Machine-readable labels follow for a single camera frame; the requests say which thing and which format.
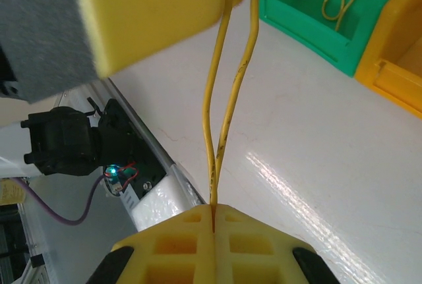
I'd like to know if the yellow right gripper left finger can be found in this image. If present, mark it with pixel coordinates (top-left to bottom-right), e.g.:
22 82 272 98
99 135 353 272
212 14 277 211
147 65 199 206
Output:
86 204 215 284

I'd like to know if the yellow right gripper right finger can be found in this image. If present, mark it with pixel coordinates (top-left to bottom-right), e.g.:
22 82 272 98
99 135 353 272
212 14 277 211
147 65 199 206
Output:
213 203 340 284

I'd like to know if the white foam pad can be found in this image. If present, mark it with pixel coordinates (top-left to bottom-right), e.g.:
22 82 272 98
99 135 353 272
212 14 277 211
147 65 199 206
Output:
128 164 207 232

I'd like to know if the small control board with LED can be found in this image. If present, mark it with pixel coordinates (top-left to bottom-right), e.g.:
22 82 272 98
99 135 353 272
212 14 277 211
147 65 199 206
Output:
102 162 139 198

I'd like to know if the yellow label tag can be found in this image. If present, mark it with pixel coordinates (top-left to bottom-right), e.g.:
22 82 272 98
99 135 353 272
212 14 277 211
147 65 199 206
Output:
0 178 26 206

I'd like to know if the green plastic bin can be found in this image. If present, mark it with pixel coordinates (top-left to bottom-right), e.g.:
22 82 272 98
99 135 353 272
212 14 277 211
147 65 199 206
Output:
258 0 405 77

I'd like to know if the orange plastic bin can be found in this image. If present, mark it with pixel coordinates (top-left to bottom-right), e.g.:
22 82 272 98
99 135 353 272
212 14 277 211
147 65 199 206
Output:
354 0 422 117

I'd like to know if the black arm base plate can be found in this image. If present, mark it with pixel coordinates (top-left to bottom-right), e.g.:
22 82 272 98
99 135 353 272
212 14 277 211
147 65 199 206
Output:
98 98 169 201

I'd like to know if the short purple base cable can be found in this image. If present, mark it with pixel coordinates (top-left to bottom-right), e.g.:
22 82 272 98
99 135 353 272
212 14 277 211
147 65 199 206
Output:
15 173 111 226

